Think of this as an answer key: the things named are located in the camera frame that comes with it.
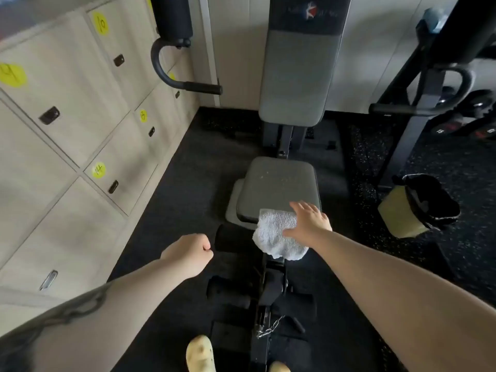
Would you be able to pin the person's left forearm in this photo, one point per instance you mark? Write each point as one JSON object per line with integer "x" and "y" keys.
{"x": 135, "y": 306}

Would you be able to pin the person's left hand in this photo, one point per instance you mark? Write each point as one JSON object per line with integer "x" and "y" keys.
{"x": 188, "y": 255}

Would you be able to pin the yellow left shoe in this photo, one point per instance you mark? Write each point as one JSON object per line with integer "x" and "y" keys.
{"x": 199, "y": 354}

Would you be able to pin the person's right forearm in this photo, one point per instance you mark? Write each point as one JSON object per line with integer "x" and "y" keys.
{"x": 387, "y": 290}

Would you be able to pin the yellow right shoe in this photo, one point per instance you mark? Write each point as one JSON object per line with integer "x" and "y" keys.
{"x": 279, "y": 367}

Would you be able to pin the grey backrest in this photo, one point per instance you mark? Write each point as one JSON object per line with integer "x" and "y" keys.
{"x": 298, "y": 77}

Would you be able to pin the beige locker cabinet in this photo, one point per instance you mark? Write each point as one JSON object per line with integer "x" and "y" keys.
{"x": 58, "y": 123}

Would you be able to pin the person's right hand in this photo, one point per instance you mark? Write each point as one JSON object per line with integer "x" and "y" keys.
{"x": 310, "y": 224}

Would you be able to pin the black dumbbell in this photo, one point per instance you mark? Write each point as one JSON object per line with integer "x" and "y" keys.
{"x": 484, "y": 130}
{"x": 445, "y": 123}
{"x": 476, "y": 102}

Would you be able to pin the grey seat cushion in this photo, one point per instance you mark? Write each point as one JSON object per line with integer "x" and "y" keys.
{"x": 277, "y": 182}

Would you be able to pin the light grey seat base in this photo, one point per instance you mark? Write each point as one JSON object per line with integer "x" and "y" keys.
{"x": 231, "y": 205}

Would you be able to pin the grey microfibre cloth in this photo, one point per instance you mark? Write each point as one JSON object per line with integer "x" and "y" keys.
{"x": 271, "y": 236}

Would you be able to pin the yellow shoe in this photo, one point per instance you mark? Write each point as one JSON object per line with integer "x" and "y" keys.
{"x": 279, "y": 367}
{"x": 199, "y": 354}

